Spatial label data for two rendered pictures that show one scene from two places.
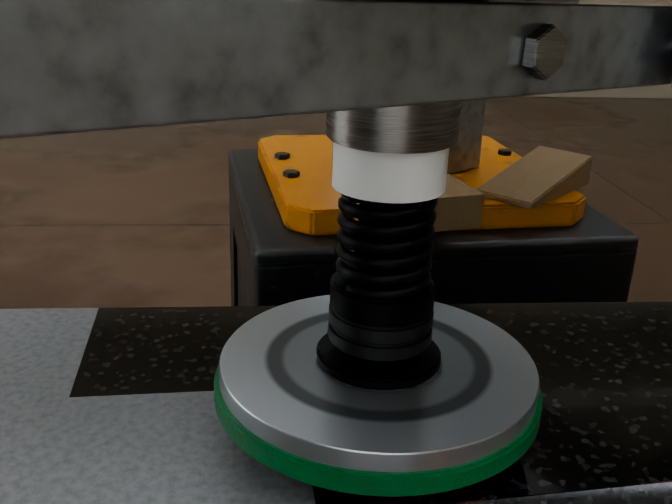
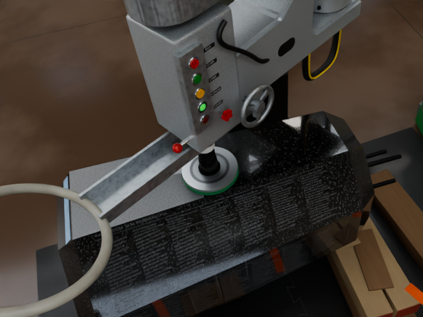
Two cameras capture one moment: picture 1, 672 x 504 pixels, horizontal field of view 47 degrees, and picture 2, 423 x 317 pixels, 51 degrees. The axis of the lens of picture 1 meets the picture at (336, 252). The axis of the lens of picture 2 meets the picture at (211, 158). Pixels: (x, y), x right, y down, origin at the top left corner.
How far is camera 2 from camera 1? 1.21 m
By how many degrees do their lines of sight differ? 28
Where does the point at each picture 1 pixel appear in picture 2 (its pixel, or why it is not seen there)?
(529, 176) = not seen: hidden behind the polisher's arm
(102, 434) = (163, 187)
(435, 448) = (219, 187)
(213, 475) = (186, 192)
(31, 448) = (153, 192)
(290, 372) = (194, 174)
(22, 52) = (161, 176)
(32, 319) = not seen: hidden behind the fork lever
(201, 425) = (180, 182)
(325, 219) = not seen: hidden behind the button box
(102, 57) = (168, 171)
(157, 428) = (173, 184)
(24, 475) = (155, 198)
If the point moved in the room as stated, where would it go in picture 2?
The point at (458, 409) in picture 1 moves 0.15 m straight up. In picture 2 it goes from (223, 177) to (218, 151)
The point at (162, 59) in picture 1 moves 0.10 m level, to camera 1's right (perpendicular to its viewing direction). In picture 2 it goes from (174, 167) to (204, 162)
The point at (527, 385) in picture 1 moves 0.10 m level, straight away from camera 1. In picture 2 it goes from (235, 169) to (239, 149)
